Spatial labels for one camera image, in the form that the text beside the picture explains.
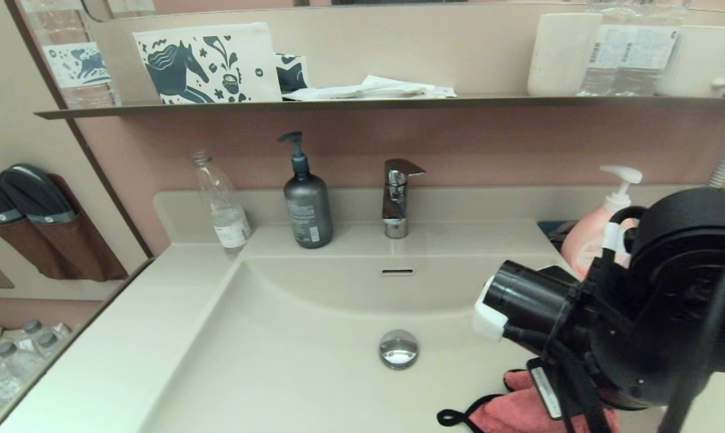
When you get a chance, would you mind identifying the metal wall shelf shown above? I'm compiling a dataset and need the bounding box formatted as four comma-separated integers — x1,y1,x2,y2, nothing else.
35,95,725,120

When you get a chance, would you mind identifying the black smooth arm cable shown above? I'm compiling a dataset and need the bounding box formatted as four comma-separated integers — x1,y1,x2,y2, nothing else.
659,241,725,433

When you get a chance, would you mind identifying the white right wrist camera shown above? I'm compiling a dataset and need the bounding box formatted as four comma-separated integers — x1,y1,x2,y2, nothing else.
473,275,509,343

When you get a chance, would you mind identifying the white ceramic sink basin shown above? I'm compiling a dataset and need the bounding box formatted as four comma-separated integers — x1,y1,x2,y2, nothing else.
137,253,676,433

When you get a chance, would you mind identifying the white handleless cup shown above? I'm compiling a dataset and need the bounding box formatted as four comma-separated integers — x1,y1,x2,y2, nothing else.
527,12,604,97

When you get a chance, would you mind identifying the pink hand soap pump bottle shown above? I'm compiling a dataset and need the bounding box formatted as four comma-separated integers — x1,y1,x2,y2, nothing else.
561,165,644,280

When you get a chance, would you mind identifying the clear bottle horse print label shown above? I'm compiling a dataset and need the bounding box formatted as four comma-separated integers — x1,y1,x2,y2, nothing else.
19,0,123,109

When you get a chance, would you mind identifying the clear labelled water bottle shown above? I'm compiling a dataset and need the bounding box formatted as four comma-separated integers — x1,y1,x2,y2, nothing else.
577,0,635,97
626,0,691,97

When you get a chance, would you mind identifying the dark blue packet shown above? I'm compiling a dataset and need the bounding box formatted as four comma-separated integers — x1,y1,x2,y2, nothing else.
537,221,575,248

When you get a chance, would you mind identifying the chrome sink drain stopper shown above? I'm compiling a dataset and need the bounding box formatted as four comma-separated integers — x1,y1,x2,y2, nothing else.
379,329,420,369

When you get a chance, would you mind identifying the white horse print pouch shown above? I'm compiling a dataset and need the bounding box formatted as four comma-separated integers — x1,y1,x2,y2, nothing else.
133,22,283,105

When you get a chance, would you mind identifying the brown slipper holder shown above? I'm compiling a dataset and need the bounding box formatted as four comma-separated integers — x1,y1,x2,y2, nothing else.
0,216,82,280
31,174,129,281

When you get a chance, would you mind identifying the pink cloth black trim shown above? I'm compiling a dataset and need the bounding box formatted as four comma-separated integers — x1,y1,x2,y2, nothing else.
438,369,620,433

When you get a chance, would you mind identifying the wall mirror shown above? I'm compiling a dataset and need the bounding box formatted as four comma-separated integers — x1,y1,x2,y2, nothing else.
80,0,725,23

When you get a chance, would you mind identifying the uncapped clear plastic bottle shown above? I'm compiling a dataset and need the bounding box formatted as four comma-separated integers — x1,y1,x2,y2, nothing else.
191,150,253,253

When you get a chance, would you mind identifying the white mug with handle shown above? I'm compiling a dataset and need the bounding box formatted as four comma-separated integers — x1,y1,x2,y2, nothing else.
654,24,725,98

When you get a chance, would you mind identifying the chrome sink faucet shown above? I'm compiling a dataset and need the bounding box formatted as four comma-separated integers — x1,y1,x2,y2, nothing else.
382,158,427,239

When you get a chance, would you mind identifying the small teal patterned box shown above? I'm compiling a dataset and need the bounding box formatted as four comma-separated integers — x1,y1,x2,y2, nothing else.
275,53,310,94

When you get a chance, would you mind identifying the grey pump soap bottle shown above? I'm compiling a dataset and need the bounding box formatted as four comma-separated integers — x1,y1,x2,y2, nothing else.
278,131,334,250

